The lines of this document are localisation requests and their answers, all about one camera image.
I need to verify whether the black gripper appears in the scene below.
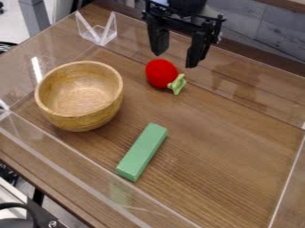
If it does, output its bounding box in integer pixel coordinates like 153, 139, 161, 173
143, 0, 226, 69

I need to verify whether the green rectangular block stick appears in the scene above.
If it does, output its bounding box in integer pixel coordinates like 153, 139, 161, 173
115, 123, 168, 183

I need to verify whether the brown wooden bowl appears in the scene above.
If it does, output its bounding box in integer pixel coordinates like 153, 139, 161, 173
34, 61, 124, 132

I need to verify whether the red plush strawberry toy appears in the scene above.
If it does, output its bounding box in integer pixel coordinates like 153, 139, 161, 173
145, 59, 187, 95

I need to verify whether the black equipment bottom left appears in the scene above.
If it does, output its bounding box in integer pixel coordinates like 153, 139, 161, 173
0, 202, 69, 228

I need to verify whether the clear acrylic corner bracket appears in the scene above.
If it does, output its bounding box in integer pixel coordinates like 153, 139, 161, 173
75, 11, 116, 46

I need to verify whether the clear acrylic front wall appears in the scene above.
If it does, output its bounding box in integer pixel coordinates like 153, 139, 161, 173
0, 107, 200, 228

